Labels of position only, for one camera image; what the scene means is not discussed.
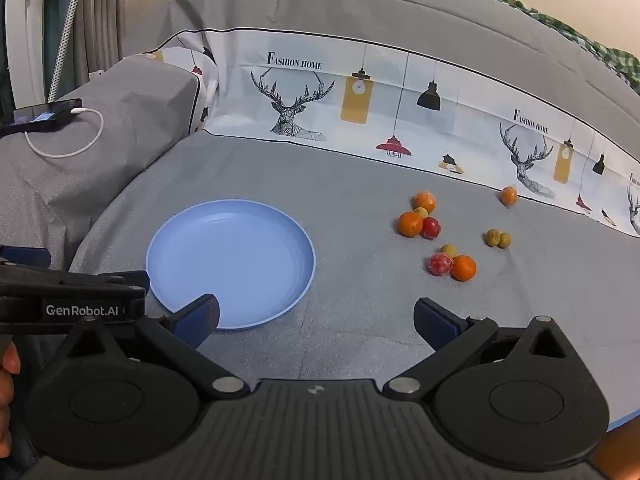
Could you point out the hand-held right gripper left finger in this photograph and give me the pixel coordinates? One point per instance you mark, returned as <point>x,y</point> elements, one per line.
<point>197,320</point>

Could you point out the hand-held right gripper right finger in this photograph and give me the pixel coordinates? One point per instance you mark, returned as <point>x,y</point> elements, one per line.
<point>435,325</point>

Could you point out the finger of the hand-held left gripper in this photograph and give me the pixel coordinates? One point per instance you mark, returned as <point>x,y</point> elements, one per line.
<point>75,284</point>
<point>27,257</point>

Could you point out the blue plate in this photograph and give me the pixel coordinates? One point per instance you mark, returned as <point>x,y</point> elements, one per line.
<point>230,260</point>

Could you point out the dark red plum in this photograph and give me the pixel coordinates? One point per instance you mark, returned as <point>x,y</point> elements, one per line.
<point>432,228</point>

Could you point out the yellow-green plum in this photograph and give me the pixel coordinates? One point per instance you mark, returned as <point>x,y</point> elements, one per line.
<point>492,237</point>
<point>505,240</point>

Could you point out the small yellow plum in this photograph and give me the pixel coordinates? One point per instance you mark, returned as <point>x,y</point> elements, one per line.
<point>421,212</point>

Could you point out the plastic-wrapped orange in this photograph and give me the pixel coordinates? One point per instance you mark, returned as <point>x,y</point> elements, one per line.
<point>425,199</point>

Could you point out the small orange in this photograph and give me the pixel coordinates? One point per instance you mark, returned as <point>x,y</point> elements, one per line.
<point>509,196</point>

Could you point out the person's left hand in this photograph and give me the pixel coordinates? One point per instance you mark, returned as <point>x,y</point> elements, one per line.
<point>7,362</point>

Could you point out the black smartphone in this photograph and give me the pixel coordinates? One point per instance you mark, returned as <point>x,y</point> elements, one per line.
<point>47,114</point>

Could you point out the grey bed sheet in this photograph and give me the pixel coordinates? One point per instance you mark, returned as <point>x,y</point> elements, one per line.
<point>350,185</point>

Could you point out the grey pillow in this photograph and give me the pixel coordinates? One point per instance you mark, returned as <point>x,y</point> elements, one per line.
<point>125,110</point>

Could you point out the white door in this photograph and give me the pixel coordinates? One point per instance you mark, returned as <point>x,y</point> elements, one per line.
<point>25,25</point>

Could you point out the grey curtain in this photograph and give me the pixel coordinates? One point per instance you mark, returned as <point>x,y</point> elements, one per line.
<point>102,10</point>

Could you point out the deer print grey quilt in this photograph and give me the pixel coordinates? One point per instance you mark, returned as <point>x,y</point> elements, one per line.
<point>350,25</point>

